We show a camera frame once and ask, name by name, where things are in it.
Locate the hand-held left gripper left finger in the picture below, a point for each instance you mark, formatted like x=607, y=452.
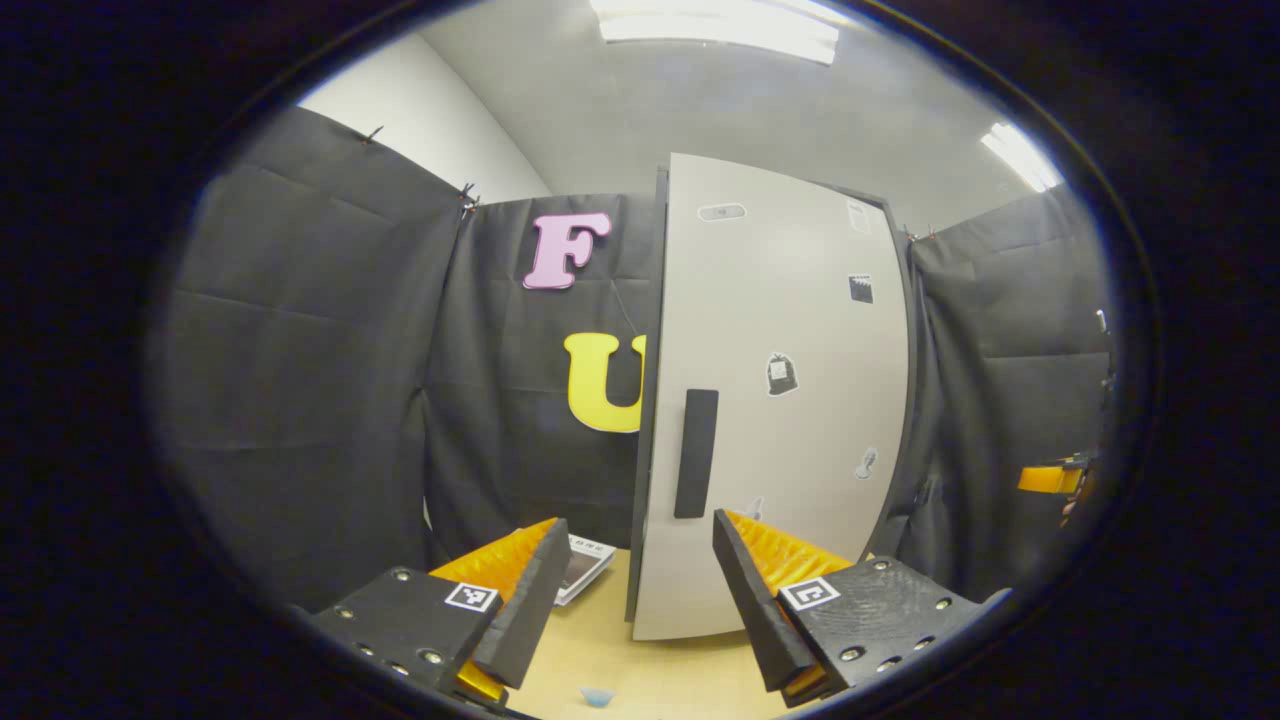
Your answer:
x=525, y=610

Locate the large ceiling light panel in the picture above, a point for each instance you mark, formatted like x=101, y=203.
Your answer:
x=715, y=25

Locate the dark grey cabinet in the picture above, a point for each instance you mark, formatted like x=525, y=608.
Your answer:
x=648, y=450

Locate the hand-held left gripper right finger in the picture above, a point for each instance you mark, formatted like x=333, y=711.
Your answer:
x=760, y=610

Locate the white book with dark photo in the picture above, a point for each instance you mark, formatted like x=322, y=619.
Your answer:
x=590, y=565

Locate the clear blue bottle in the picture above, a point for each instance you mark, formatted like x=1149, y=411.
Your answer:
x=598, y=696

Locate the black backdrop cloth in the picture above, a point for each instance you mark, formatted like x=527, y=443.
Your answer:
x=300, y=350

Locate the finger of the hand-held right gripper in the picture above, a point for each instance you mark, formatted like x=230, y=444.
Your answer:
x=1045, y=480

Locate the small ceiling light panel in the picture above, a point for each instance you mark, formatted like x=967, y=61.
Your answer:
x=1020, y=157

